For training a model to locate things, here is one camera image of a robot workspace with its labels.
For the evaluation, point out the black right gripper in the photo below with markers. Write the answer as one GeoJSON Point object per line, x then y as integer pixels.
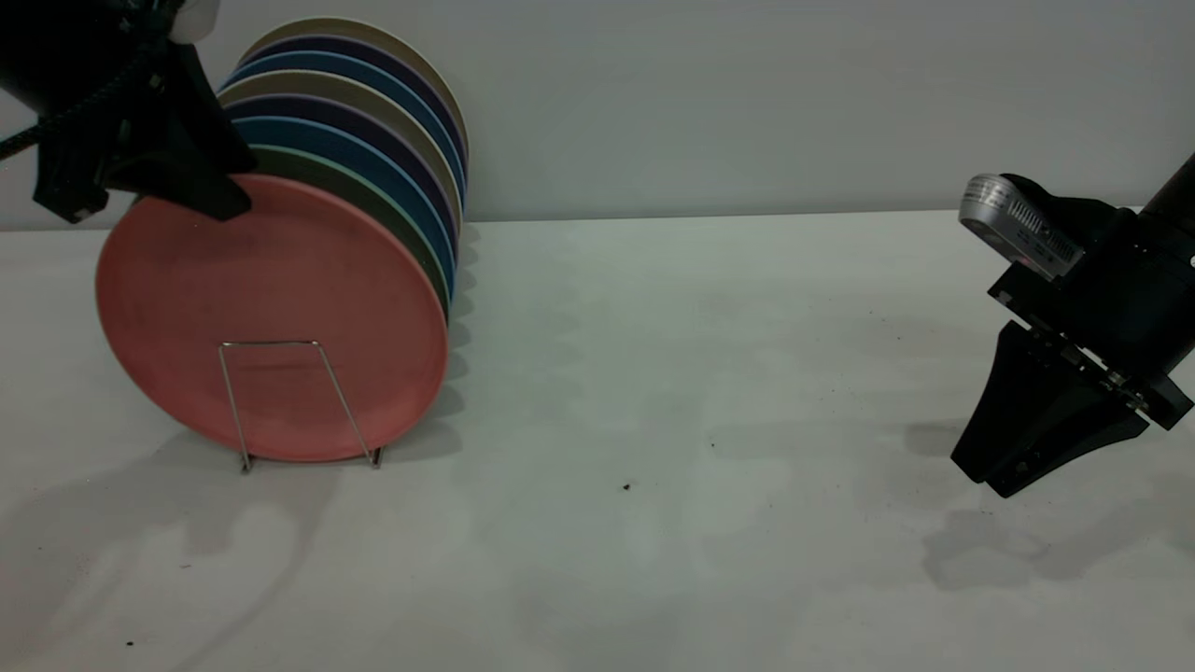
{"type": "Point", "coordinates": [1130, 317]}

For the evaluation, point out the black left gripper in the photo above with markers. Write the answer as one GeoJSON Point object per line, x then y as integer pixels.
{"type": "Point", "coordinates": [65, 37]}

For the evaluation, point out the pink round plate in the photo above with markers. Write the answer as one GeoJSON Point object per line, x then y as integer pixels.
{"type": "Point", "coordinates": [271, 317]}

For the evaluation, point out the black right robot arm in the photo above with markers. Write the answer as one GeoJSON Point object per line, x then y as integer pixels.
{"type": "Point", "coordinates": [1176, 201]}

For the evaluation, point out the beige round plate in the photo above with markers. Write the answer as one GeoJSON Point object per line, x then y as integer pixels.
{"type": "Point", "coordinates": [317, 84]}
{"type": "Point", "coordinates": [345, 27]}

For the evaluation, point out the dark purple round plate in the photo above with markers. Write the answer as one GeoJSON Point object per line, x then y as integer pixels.
{"type": "Point", "coordinates": [345, 47]}
{"type": "Point", "coordinates": [327, 110]}

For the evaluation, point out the green round plate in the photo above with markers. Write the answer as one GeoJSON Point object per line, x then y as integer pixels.
{"type": "Point", "coordinates": [327, 173]}

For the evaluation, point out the blue round plate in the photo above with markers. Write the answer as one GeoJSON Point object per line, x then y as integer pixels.
{"type": "Point", "coordinates": [355, 145]}
{"type": "Point", "coordinates": [327, 63]}

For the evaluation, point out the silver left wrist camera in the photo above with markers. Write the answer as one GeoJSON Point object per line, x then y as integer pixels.
{"type": "Point", "coordinates": [196, 19]}

